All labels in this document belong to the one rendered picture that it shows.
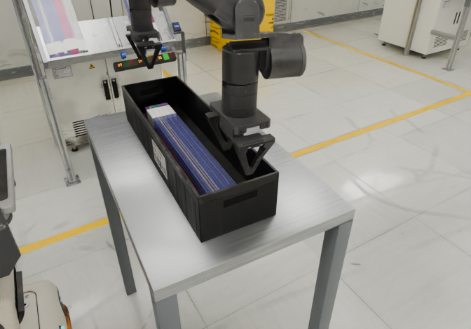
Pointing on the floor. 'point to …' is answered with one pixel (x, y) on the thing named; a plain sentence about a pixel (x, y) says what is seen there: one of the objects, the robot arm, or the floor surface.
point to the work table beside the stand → (219, 245)
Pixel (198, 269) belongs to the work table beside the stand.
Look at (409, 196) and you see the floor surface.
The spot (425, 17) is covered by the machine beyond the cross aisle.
